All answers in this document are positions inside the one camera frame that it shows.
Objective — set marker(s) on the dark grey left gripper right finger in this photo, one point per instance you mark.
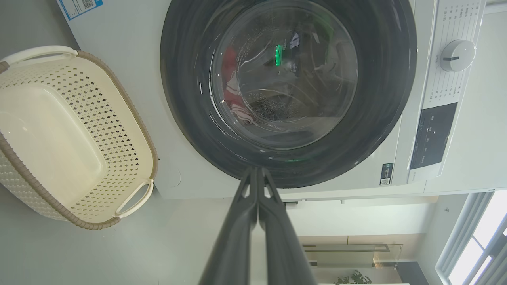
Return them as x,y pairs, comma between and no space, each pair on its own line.
281,253

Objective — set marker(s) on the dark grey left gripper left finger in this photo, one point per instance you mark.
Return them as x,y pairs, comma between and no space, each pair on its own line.
235,249

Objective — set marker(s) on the black round glass washer door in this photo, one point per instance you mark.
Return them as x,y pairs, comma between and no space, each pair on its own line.
186,118

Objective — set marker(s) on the red and white garment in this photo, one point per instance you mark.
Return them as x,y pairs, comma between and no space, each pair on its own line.
231,93

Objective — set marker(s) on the black washer display panel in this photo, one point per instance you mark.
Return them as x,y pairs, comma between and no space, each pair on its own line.
431,136

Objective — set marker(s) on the white front-load washing machine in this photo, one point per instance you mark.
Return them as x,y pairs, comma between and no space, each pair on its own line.
130,79

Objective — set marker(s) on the cream perforated laundry basket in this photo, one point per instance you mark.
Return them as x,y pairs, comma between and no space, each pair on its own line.
47,138

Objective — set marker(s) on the white control dial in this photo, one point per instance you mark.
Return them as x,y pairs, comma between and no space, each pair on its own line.
457,55

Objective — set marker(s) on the green potted plant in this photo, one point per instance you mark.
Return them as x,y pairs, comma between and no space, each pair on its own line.
354,279

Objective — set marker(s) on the small black QR sticker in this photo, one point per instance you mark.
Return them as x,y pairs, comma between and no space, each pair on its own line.
386,174

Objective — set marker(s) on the blue energy label sticker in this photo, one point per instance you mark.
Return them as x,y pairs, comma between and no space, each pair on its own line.
75,10

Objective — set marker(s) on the bright window with grey frame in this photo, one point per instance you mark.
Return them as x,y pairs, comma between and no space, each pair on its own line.
475,245

